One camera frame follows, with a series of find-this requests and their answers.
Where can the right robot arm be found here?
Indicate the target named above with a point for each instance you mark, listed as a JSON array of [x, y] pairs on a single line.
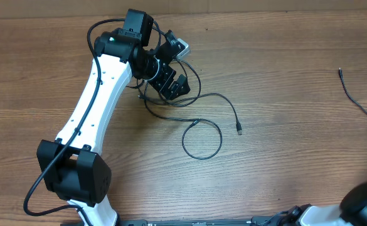
[[352, 211]]

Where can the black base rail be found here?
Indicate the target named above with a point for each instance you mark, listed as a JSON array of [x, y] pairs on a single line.
[[260, 221]]

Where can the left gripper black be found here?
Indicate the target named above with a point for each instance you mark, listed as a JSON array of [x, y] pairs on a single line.
[[162, 85]]

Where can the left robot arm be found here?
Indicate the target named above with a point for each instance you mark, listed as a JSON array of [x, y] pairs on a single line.
[[71, 165]]

